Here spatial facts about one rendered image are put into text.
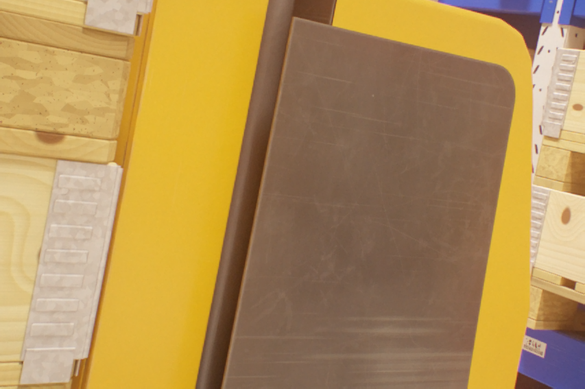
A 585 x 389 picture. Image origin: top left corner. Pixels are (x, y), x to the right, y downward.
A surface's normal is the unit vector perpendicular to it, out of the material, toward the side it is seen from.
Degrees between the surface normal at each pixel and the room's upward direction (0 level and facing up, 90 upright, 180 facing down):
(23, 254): 90
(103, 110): 90
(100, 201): 90
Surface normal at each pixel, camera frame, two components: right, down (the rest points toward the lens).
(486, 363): 0.59, 0.18
